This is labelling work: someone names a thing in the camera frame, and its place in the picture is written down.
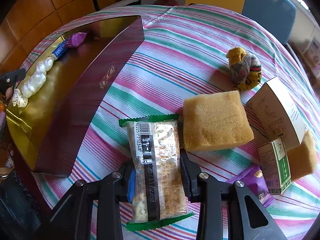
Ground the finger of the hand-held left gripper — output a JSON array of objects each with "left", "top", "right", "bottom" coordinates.
[{"left": 0, "top": 68, "right": 27, "bottom": 95}]

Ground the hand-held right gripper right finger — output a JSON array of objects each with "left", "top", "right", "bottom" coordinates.
[{"left": 180, "top": 150, "right": 288, "bottom": 240}]

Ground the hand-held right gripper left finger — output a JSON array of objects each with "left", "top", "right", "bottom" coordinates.
[{"left": 35, "top": 162, "right": 137, "bottom": 240}]

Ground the white knotted plastic bag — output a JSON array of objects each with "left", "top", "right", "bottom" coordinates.
[{"left": 12, "top": 56, "right": 55, "bottom": 108}]

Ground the green edged snack packet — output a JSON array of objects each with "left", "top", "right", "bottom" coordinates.
[{"left": 118, "top": 113, "right": 195, "bottom": 231}]

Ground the blue tissue packet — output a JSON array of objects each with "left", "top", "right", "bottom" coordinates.
[{"left": 52, "top": 39, "right": 72, "bottom": 60}]

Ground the yellow sponge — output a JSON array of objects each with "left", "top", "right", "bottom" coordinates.
[
  {"left": 182, "top": 90, "right": 254, "bottom": 152},
  {"left": 286, "top": 129, "right": 318, "bottom": 182}
]

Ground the maroon and gold tin box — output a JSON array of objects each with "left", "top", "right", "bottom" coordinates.
[{"left": 0, "top": 15, "right": 145, "bottom": 178}]

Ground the purple snack packet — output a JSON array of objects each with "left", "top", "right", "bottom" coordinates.
[
  {"left": 65, "top": 32, "right": 88, "bottom": 48},
  {"left": 226, "top": 164, "right": 275, "bottom": 208}
]

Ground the small green box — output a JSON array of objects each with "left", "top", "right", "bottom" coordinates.
[{"left": 257, "top": 141, "right": 292, "bottom": 195}]

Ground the cream cardboard box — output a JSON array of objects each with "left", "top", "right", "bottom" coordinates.
[{"left": 246, "top": 76, "right": 307, "bottom": 150}]

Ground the yellow sock ball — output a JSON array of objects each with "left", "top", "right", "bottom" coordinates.
[{"left": 226, "top": 46, "right": 262, "bottom": 92}]

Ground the wooden wardrobe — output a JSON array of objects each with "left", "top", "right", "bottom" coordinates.
[{"left": 0, "top": 0, "right": 120, "bottom": 63}]

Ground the dark blue cloth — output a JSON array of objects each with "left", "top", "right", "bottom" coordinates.
[{"left": 0, "top": 175, "right": 43, "bottom": 240}]

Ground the white cardboard box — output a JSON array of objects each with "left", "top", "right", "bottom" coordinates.
[{"left": 301, "top": 36, "right": 320, "bottom": 70}]

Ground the grey yellow blue sofa chair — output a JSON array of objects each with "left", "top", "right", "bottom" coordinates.
[{"left": 100, "top": 0, "right": 298, "bottom": 45}]

